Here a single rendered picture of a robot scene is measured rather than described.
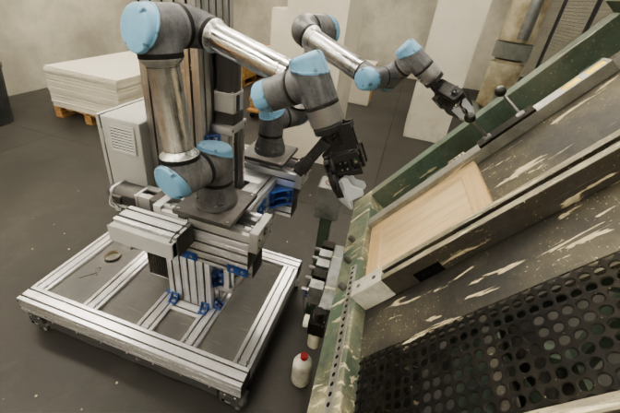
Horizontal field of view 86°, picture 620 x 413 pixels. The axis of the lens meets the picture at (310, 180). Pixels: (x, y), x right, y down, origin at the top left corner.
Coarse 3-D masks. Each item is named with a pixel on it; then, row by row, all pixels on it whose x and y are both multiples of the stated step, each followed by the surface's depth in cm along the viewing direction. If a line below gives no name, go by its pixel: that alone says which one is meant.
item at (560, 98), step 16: (608, 64) 98; (592, 80) 100; (560, 96) 104; (576, 96) 103; (544, 112) 107; (512, 128) 112; (528, 128) 111; (496, 144) 115; (464, 160) 121; (480, 160) 119; (432, 176) 131; (448, 176) 125; (416, 192) 131; (384, 208) 143; (400, 208) 136; (368, 224) 144
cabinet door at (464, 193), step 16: (464, 176) 117; (480, 176) 109; (432, 192) 126; (448, 192) 118; (464, 192) 110; (480, 192) 103; (416, 208) 127; (432, 208) 118; (448, 208) 110; (464, 208) 104; (480, 208) 97; (384, 224) 137; (400, 224) 127; (416, 224) 118; (432, 224) 111; (448, 224) 104; (384, 240) 128; (400, 240) 119; (416, 240) 111; (368, 256) 128; (384, 256) 119; (368, 272) 119
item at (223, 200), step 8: (232, 184) 120; (200, 192) 116; (208, 192) 115; (216, 192) 115; (224, 192) 116; (232, 192) 119; (200, 200) 116; (208, 200) 115; (216, 200) 115; (224, 200) 117; (232, 200) 119; (200, 208) 117; (208, 208) 116; (216, 208) 116; (224, 208) 117
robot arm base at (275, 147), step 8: (264, 136) 156; (272, 136) 155; (280, 136) 158; (256, 144) 161; (264, 144) 157; (272, 144) 157; (280, 144) 160; (256, 152) 160; (264, 152) 158; (272, 152) 158; (280, 152) 160
